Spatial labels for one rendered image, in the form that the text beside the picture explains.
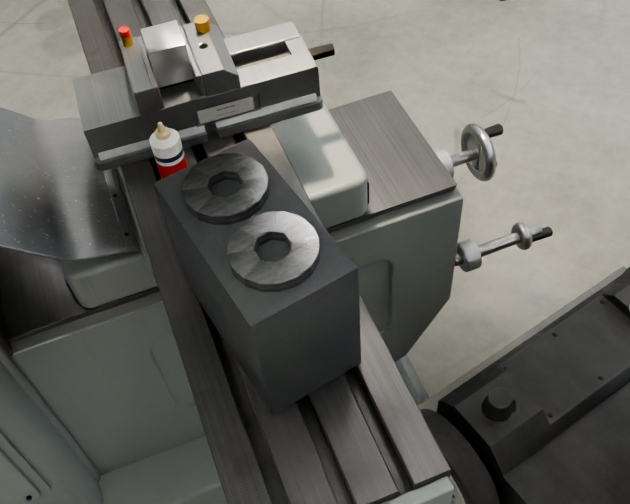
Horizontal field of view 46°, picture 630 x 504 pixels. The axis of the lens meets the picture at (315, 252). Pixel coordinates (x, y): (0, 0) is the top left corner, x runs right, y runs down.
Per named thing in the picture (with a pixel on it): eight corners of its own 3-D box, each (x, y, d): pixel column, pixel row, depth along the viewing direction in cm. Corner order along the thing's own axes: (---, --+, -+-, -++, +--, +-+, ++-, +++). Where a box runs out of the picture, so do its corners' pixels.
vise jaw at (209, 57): (220, 38, 114) (215, 15, 111) (241, 87, 107) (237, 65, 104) (181, 48, 113) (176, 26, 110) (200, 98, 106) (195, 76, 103)
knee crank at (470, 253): (541, 224, 154) (546, 204, 150) (557, 245, 151) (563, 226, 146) (445, 258, 151) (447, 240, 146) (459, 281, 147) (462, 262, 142)
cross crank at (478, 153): (480, 148, 156) (486, 104, 147) (509, 186, 149) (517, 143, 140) (410, 171, 153) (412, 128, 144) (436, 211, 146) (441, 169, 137)
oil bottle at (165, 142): (187, 166, 108) (170, 108, 99) (194, 185, 105) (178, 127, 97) (160, 175, 107) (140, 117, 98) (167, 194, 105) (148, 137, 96)
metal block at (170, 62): (184, 54, 111) (176, 19, 106) (194, 78, 107) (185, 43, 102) (150, 63, 110) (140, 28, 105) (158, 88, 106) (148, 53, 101)
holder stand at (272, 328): (268, 240, 98) (248, 127, 83) (363, 363, 86) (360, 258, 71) (186, 283, 95) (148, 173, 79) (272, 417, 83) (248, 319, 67)
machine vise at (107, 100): (295, 51, 122) (289, -8, 114) (325, 108, 113) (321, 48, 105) (83, 108, 117) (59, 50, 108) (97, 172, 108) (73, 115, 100)
